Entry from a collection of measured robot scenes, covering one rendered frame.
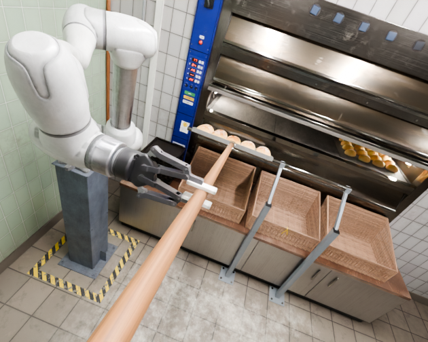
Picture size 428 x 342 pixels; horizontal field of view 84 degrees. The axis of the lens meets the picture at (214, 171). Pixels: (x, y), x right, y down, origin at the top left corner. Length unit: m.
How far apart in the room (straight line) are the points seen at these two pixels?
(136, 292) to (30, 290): 2.04
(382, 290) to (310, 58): 1.81
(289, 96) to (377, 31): 0.61
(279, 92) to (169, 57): 0.88
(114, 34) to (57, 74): 0.57
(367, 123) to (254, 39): 1.01
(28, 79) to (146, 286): 0.37
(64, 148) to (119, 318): 0.42
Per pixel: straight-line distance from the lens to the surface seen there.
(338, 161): 2.18
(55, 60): 0.49
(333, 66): 1.91
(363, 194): 2.39
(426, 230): 2.82
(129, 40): 1.05
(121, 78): 1.16
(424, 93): 2.13
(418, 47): 2.02
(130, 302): 0.26
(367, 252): 2.53
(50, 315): 2.17
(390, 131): 2.16
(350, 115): 2.03
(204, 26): 1.91
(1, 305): 2.29
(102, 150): 0.58
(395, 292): 2.44
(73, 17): 1.04
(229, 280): 2.36
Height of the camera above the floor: 1.97
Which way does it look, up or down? 36 degrees down
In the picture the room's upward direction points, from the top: 19 degrees clockwise
